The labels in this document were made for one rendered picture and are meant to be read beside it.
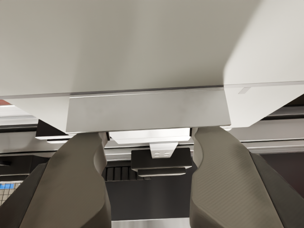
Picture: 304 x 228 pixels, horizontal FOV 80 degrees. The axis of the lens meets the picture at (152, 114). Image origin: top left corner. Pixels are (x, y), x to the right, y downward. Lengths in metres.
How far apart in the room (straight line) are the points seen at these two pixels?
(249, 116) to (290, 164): 0.68
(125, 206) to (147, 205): 0.07
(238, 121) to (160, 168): 0.23
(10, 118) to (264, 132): 0.48
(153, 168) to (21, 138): 0.33
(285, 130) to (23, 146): 0.61
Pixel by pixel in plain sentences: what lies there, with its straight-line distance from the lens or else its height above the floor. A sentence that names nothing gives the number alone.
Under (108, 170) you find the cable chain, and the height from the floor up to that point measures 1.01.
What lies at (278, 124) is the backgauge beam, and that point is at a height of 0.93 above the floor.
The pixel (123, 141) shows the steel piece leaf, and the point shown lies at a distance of 0.22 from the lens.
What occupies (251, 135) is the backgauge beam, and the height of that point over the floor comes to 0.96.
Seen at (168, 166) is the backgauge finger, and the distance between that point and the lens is 0.37.
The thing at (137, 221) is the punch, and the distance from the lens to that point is 0.20.
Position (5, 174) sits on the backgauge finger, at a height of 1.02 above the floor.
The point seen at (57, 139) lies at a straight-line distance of 0.23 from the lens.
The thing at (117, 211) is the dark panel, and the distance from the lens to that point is 0.71.
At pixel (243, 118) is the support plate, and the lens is 0.17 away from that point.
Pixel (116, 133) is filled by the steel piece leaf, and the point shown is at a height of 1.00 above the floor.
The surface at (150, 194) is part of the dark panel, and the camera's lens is 0.70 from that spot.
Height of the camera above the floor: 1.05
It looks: 20 degrees down
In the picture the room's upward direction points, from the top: 177 degrees clockwise
